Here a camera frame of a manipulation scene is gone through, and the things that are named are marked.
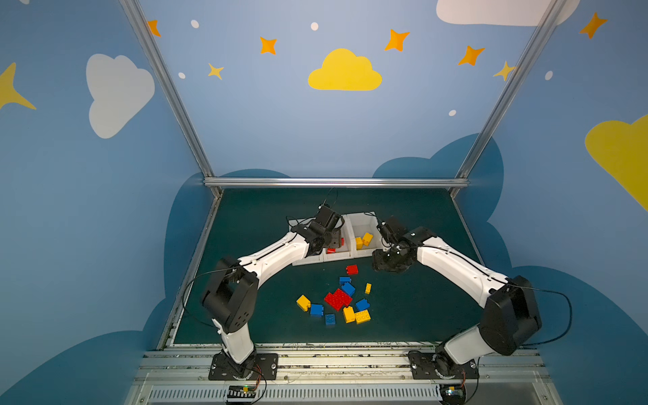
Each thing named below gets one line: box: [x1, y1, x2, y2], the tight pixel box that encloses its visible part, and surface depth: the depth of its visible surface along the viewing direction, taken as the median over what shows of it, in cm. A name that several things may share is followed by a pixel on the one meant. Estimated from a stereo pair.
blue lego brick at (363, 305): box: [356, 298, 371, 312], surface depth 88 cm
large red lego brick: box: [324, 288, 353, 312], surface depth 88 cm
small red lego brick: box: [345, 264, 359, 276], surface depth 97 cm
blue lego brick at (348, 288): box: [340, 281, 357, 297], surface depth 90 cm
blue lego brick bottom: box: [324, 313, 336, 326], surface depth 84 cm
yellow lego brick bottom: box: [342, 305, 356, 324], surface depth 84 cm
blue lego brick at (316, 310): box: [310, 303, 324, 318], surface depth 86 cm
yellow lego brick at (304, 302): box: [296, 294, 312, 312], surface depth 87 cm
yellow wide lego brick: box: [354, 309, 372, 325], surface depth 84 cm
